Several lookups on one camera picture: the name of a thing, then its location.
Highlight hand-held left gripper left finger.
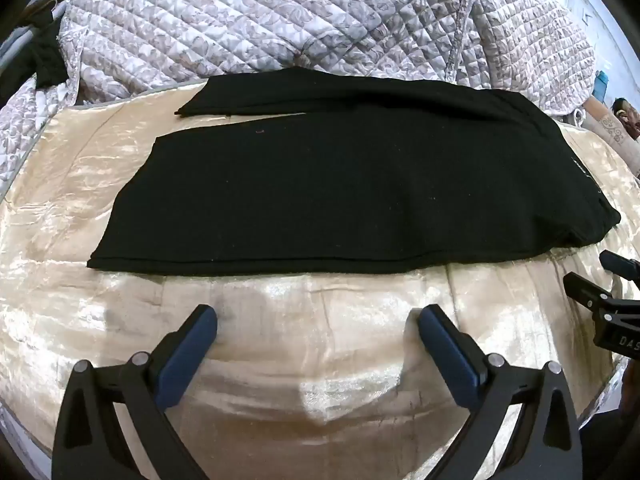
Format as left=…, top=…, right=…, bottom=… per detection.
left=51, top=304, right=218, bottom=480

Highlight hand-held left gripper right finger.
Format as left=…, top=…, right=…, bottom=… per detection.
left=417, top=304, right=584, bottom=480

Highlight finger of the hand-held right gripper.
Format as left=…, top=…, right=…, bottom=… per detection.
left=563, top=272, right=617, bottom=317
left=599, top=249, right=640, bottom=282

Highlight black pants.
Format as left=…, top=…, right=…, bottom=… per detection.
left=87, top=65, right=622, bottom=277

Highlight golden satin bed cover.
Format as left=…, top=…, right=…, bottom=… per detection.
left=0, top=87, right=640, bottom=480

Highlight beige patterned cloth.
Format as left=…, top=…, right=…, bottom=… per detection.
left=574, top=96, right=636, bottom=163

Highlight dark cloth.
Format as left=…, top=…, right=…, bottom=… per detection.
left=0, top=7, right=68, bottom=106

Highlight floral quilted blanket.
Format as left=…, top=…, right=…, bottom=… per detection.
left=0, top=0, right=598, bottom=196

